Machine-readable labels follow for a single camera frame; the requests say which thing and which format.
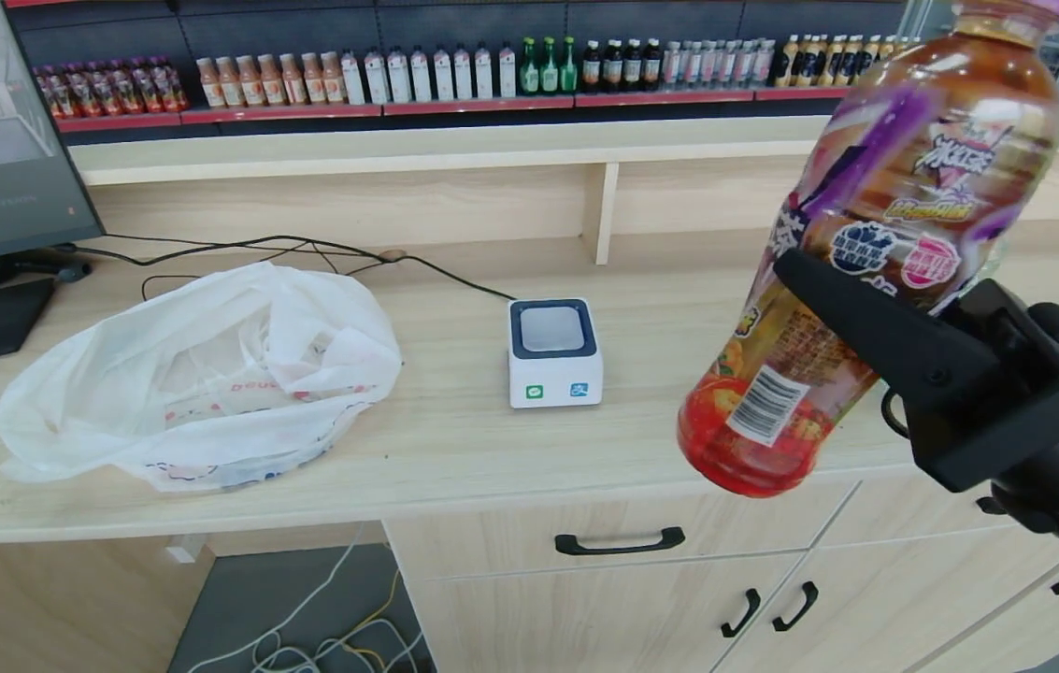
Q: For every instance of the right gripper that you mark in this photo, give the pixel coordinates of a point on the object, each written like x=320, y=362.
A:
x=1006, y=425

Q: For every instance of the orange drink bottle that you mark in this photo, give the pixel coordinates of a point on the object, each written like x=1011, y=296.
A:
x=912, y=187

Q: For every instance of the white barcode scanner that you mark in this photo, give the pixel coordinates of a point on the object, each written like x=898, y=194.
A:
x=554, y=360

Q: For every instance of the white plastic bag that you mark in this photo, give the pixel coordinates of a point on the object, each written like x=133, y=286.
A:
x=202, y=374

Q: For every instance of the wooden cabinet door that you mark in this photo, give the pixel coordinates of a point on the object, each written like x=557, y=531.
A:
x=894, y=608
x=585, y=617
x=1024, y=636

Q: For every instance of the wooden drawer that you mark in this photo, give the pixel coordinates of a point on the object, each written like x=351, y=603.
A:
x=622, y=528

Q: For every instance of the wooden counter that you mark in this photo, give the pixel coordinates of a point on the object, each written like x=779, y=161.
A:
x=492, y=449

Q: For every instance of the black shop shelf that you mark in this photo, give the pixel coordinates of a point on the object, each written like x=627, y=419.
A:
x=492, y=23

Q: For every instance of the row of bottles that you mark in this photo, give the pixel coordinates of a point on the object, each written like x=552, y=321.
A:
x=454, y=73

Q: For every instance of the black handheld scanner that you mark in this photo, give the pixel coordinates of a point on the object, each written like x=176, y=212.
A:
x=24, y=268

